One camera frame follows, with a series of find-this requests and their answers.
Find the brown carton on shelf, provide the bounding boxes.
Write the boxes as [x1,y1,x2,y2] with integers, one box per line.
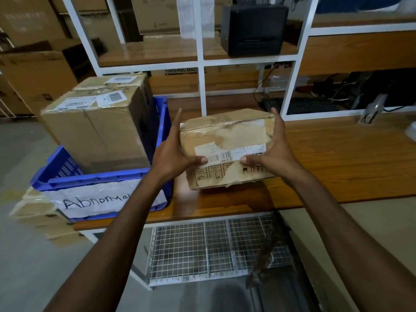
[130,0,232,36]

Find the person's right hand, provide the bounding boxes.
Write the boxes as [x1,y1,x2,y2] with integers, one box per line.
[240,107,304,187]

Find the blue plastic crate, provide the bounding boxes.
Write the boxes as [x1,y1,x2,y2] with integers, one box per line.
[31,96,174,222]

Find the brown carton with black print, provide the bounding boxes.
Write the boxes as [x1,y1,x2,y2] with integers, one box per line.
[150,65,260,95]

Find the large taped cardboard box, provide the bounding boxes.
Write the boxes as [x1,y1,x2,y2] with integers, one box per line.
[40,86,153,174]

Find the person's right forearm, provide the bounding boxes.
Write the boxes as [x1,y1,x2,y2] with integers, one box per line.
[281,168,416,312]

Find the person's left forearm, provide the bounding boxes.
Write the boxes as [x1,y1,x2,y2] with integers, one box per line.
[43,171,169,312]

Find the black label printer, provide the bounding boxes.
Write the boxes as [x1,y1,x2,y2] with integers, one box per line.
[220,4,289,57]

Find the small worn cardboard box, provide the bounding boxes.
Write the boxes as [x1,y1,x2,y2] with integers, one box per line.
[179,109,277,191]

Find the black keyboard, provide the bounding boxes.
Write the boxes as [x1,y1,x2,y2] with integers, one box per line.
[260,97,342,115]

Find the cardboard box with white label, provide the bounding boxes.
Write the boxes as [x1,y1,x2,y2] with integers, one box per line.
[73,73,154,94]

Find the white handwritten paper sign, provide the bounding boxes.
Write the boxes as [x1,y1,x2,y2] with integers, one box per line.
[42,179,167,219]

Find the black cables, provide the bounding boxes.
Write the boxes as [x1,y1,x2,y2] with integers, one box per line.
[253,62,407,113]

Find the white wire mesh shelf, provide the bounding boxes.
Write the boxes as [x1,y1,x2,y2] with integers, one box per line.
[146,214,294,287]

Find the white paper sheet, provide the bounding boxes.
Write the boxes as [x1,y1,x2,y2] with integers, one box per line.
[176,0,216,40]

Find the stack of flat cardboard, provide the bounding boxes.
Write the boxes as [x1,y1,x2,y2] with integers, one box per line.
[9,187,86,248]

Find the white metal shelf frame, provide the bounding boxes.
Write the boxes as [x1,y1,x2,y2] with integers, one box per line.
[61,0,416,122]

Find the large brown carton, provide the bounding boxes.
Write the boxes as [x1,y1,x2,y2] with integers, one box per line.
[0,50,78,117]
[0,0,67,47]

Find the person's left hand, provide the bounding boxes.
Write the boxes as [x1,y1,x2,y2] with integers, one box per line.
[150,108,208,186]

